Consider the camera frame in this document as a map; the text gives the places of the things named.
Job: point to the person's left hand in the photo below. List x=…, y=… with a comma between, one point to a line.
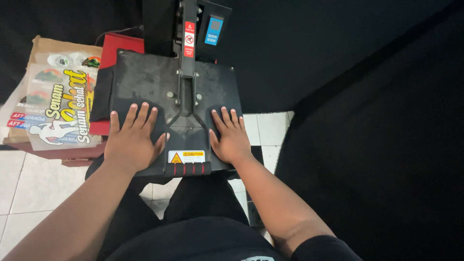
x=130, y=145

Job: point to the person's right hand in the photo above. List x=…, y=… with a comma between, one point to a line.
x=231, y=143

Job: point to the black heat press machine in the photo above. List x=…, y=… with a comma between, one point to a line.
x=152, y=79

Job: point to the black garment in press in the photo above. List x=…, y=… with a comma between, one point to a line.
x=102, y=94

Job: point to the dark wooden low table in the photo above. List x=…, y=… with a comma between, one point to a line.
x=72, y=154

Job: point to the person's black trousers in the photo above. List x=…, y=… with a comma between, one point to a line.
x=203, y=199

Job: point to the yellow printed transfer film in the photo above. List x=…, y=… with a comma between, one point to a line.
x=69, y=105

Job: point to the red heat press base pad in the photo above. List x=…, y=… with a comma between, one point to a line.
x=121, y=45

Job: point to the person's black shirt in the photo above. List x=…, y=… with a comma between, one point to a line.
x=203, y=241

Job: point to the round logo transfer film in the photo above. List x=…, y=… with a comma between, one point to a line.
x=65, y=60

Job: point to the red blue label transfer film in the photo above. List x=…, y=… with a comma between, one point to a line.
x=21, y=118

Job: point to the large black fabric pile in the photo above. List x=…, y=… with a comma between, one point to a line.
x=369, y=130

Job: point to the black fabric backdrop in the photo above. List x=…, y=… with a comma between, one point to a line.
x=54, y=18

